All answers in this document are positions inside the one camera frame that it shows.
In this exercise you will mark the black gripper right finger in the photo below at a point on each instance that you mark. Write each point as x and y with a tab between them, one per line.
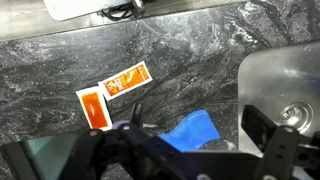
258	123

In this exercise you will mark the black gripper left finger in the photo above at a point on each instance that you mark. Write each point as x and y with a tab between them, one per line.
137	115

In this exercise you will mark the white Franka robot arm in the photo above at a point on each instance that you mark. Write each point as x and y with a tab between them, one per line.
76	6

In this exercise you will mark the printed orange sauce packet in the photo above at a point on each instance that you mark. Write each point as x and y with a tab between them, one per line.
126	81

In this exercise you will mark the metal sink drain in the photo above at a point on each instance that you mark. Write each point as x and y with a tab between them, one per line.
296	115

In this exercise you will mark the plain orange sauce packet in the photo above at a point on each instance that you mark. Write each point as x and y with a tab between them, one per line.
94	110

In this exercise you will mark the stainless steel sink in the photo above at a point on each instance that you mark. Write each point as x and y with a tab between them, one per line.
276	76

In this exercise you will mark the blue sponge cloth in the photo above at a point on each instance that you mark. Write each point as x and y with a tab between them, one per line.
193	130

